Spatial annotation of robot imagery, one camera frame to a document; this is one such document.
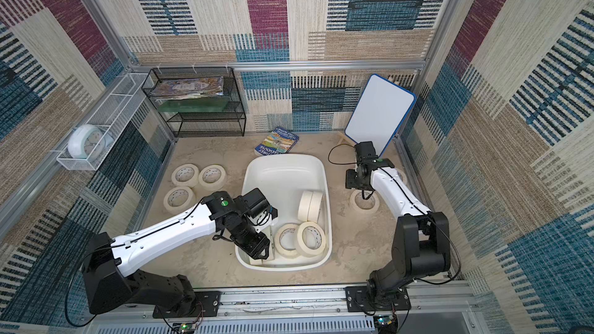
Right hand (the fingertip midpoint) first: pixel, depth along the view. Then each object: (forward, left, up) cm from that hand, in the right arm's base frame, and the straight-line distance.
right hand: (356, 179), depth 90 cm
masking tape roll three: (+10, +73, -10) cm, 75 cm away
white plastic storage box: (+8, +29, -10) cm, 32 cm away
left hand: (-27, +33, +1) cm, 43 cm away
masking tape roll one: (+9, +61, -11) cm, 63 cm away
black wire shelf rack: (+40, +57, -7) cm, 70 cm away
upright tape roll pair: (-11, +18, 0) cm, 21 cm away
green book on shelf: (+24, +65, +18) cm, 71 cm away
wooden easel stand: (+25, +1, -4) cm, 25 cm away
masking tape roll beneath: (-6, -1, -8) cm, 10 cm away
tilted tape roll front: (-24, +21, -4) cm, 32 cm away
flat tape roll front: (-25, +26, -8) cm, 37 cm away
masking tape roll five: (-2, +72, -10) cm, 73 cm away
